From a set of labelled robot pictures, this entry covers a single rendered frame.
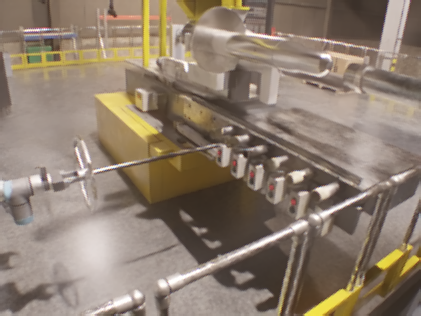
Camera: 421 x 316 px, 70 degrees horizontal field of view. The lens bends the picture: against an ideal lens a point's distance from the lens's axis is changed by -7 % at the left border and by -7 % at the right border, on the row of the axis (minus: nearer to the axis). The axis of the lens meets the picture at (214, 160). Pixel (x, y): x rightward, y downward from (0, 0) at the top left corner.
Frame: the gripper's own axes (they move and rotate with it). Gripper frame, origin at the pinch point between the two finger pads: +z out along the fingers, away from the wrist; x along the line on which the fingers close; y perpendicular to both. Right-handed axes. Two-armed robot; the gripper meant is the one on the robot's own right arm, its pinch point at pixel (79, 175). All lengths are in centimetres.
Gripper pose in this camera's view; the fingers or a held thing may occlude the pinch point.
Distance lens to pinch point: 163.2
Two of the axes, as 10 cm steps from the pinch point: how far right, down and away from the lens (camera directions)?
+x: 5.5, 3.7, -7.4
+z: 8.3, -2.0, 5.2
